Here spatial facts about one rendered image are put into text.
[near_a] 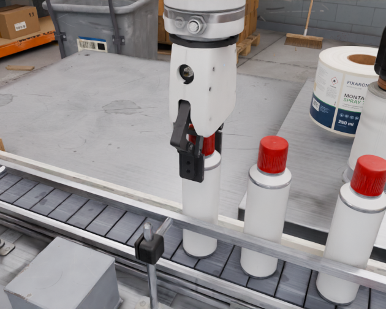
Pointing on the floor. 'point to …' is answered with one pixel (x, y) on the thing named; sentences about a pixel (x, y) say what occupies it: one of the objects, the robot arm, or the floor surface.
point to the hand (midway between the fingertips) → (201, 155)
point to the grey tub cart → (105, 26)
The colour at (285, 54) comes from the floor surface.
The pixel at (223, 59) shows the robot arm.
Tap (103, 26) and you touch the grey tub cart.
